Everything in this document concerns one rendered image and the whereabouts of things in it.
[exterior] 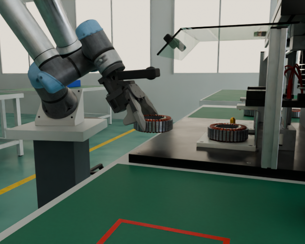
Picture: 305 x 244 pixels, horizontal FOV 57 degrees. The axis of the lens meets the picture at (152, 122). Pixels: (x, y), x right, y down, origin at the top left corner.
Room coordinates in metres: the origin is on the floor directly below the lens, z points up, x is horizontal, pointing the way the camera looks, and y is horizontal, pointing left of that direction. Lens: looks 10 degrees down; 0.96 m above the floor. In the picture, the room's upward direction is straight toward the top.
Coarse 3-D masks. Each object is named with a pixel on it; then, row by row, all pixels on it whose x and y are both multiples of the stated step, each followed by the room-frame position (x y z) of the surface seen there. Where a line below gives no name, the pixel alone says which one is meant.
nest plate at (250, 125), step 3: (237, 123) 1.03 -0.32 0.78; (240, 123) 1.03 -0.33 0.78; (243, 123) 1.03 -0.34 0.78; (246, 123) 1.03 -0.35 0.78; (249, 123) 1.03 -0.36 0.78; (252, 123) 1.03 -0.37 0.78; (246, 126) 0.97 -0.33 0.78; (249, 126) 0.97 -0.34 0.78; (252, 126) 0.97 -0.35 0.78; (249, 129) 0.92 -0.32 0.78; (252, 129) 0.92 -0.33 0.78; (249, 132) 0.92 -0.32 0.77; (252, 132) 0.92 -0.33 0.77
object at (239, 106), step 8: (248, 96) 0.74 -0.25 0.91; (256, 96) 0.73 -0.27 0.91; (264, 96) 0.73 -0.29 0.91; (240, 104) 0.78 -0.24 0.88; (248, 104) 0.74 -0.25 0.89; (256, 104) 0.73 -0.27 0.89; (264, 104) 0.72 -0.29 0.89; (288, 104) 0.70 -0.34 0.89; (296, 104) 0.70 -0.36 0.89; (304, 104) 0.69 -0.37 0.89; (288, 112) 0.71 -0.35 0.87
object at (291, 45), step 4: (292, 36) 0.75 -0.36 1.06; (296, 36) 0.74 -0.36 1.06; (300, 36) 0.74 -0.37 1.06; (304, 36) 0.73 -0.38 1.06; (292, 40) 0.75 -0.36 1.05; (296, 40) 0.74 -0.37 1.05; (300, 40) 0.74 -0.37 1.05; (292, 44) 0.74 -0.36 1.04; (296, 44) 0.74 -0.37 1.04; (300, 44) 0.74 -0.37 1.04; (292, 48) 0.74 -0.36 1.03; (296, 48) 0.74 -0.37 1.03; (300, 48) 0.74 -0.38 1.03; (304, 48) 0.73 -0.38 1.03
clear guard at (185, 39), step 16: (176, 32) 0.66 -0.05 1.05; (192, 32) 0.69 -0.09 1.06; (208, 32) 0.69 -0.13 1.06; (224, 32) 0.69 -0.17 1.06; (240, 32) 0.69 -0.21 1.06; (256, 32) 0.69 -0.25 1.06; (288, 32) 0.69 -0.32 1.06; (304, 32) 0.69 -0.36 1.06; (176, 48) 0.74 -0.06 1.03; (192, 48) 0.88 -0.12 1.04
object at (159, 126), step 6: (150, 114) 0.83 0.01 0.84; (150, 120) 0.74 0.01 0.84; (156, 120) 0.74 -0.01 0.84; (162, 120) 0.75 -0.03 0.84; (168, 120) 0.76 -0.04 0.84; (138, 126) 0.75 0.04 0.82; (150, 126) 0.74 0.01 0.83; (156, 126) 0.74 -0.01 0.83; (162, 126) 0.74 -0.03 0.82; (168, 126) 0.75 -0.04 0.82; (144, 132) 0.75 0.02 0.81; (150, 132) 0.74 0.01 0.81; (156, 132) 0.74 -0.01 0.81; (162, 132) 0.75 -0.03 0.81
